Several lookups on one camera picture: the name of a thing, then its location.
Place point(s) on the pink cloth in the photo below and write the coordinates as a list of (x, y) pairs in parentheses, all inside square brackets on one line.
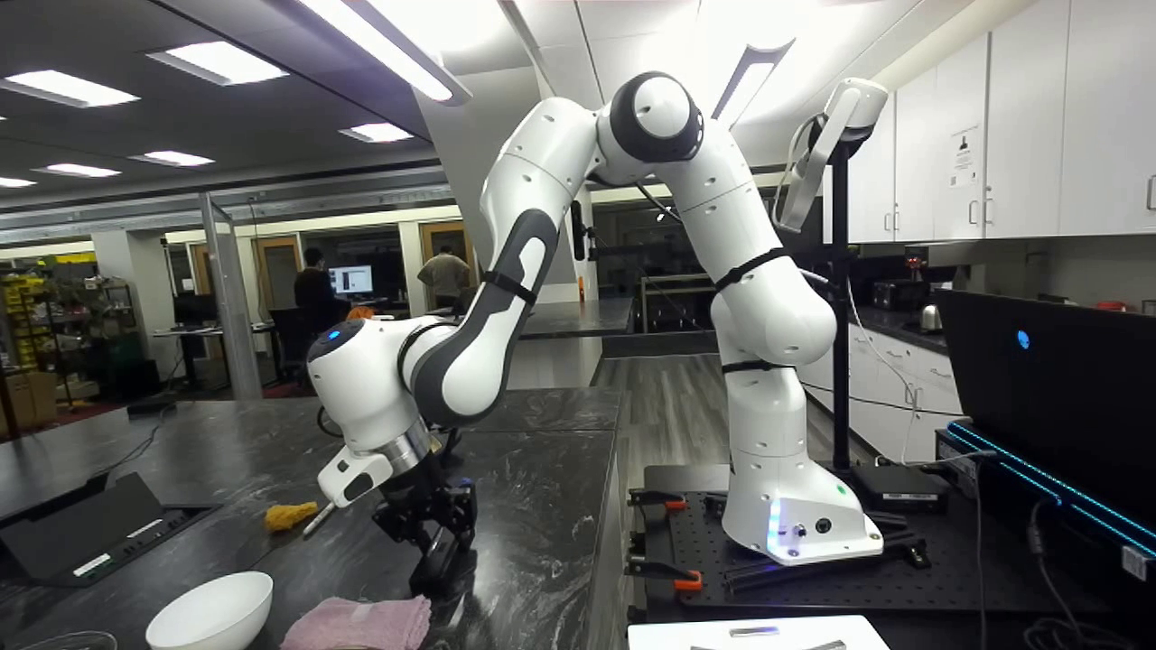
[(360, 627)]

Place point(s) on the black monitor right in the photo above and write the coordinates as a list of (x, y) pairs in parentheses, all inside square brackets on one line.
[(1067, 389)]

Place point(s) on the white bowl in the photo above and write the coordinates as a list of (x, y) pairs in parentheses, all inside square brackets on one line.
[(213, 616)]

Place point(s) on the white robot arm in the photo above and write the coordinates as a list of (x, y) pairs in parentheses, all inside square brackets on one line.
[(396, 383)]

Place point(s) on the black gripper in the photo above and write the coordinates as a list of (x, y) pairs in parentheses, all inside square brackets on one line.
[(417, 498)]

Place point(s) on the orange black clamp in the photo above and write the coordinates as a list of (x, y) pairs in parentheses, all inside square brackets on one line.
[(683, 578), (666, 498)]

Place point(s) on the yellow handled tool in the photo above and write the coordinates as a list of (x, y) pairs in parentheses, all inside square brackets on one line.
[(289, 514)]

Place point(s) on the white paper sheet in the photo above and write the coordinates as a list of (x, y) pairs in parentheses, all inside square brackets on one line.
[(759, 632)]

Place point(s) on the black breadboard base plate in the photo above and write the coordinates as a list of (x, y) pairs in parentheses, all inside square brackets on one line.
[(956, 561)]

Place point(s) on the black laptop on counter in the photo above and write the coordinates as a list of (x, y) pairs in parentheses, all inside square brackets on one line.
[(66, 539)]

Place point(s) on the orange black clamp upper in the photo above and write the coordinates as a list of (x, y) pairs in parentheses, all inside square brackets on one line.
[(666, 498)]

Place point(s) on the black camera stand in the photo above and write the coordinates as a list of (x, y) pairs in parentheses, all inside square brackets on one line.
[(841, 300)]

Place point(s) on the orange black clamp lower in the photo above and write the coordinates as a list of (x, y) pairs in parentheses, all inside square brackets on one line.
[(683, 578)]

